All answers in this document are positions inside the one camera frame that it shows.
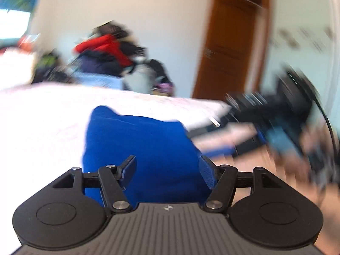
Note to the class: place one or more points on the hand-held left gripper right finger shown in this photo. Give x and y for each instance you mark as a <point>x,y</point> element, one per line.
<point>208,170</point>

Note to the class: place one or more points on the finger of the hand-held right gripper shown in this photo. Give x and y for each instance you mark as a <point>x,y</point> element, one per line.
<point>281,140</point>

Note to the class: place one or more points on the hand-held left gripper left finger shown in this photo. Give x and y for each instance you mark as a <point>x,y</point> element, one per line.
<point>129,168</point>

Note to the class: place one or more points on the blue beaded knit sweater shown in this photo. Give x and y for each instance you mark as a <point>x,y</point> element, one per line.
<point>148,148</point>

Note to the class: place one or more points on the navy clothes pile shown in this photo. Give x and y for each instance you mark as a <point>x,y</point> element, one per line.
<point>101,63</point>

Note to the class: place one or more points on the white tube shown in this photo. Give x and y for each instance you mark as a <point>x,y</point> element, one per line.
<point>214,121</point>

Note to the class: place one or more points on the wooden door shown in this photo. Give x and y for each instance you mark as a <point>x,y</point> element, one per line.
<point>231,45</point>

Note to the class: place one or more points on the purple cloth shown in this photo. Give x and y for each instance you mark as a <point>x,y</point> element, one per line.
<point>164,87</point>

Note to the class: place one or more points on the light blue blanket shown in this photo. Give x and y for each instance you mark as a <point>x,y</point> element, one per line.
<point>98,81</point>

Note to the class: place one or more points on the white bed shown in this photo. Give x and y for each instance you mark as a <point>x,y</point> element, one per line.
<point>45,127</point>

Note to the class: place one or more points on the black garment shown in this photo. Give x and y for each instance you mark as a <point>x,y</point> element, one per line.
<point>160,70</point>

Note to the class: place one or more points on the red jacket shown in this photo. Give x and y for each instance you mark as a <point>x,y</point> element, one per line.
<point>106,45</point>

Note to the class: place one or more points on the green plastic item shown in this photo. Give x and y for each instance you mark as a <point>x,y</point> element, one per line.
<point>49,60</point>

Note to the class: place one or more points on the orange cloth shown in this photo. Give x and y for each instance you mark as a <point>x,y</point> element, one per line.
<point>26,42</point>

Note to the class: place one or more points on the window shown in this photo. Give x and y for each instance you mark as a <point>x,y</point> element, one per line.
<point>13,24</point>

